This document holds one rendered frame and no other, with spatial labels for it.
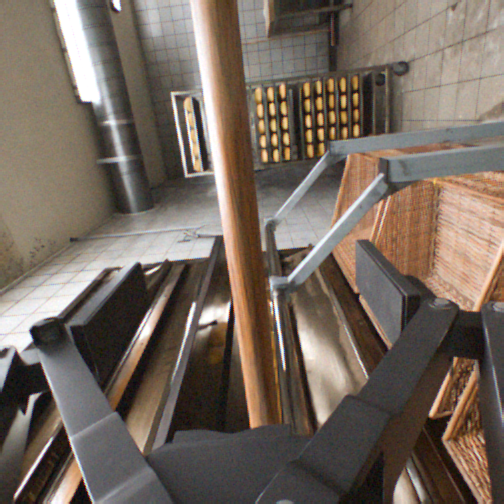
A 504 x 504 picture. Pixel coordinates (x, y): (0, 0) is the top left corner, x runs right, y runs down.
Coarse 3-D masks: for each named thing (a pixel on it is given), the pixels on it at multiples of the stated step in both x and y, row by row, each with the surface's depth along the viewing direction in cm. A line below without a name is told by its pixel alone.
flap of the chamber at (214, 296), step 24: (216, 264) 147; (216, 288) 134; (216, 312) 124; (192, 336) 96; (216, 336) 116; (192, 360) 89; (216, 360) 108; (192, 384) 84; (216, 384) 101; (168, 408) 72; (192, 408) 80; (216, 408) 95; (168, 432) 67
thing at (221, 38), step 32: (192, 0) 21; (224, 0) 21; (224, 32) 22; (224, 64) 22; (224, 96) 23; (224, 128) 23; (224, 160) 24; (224, 192) 25; (256, 192) 26; (224, 224) 27; (256, 224) 27; (256, 256) 27; (256, 288) 28; (256, 320) 29; (256, 352) 30; (256, 384) 31; (256, 416) 33
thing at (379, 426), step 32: (416, 320) 12; (448, 320) 12; (416, 352) 11; (448, 352) 12; (384, 384) 10; (416, 384) 10; (352, 416) 8; (384, 416) 8; (416, 416) 10; (320, 448) 7; (352, 448) 7; (384, 448) 8; (288, 480) 7; (320, 480) 7; (352, 480) 7; (384, 480) 8
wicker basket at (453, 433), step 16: (464, 400) 67; (464, 416) 68; (480, 416) 69; (448, 432) 70; (464, 432) 70; (480, 432) 70; (448, 448) 69; (464, 448) 68; (480, 448) 67; (464, 464) 66; (480, 464) 65; (480, 480) 63; (480, 496) 60
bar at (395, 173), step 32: (448, 128) 102; (480, 128) 102; (320, 160) 107; (384, 160) 60; (416, 160) 59; (448, 160) 59; (480, 160) 59; (384, 192) 62; (352, 224) 64; (320, 256) 66; (288, 288) 68; (288, 320) 58; (288, 352) 49; (288, 384) 43; (288, 416) 39
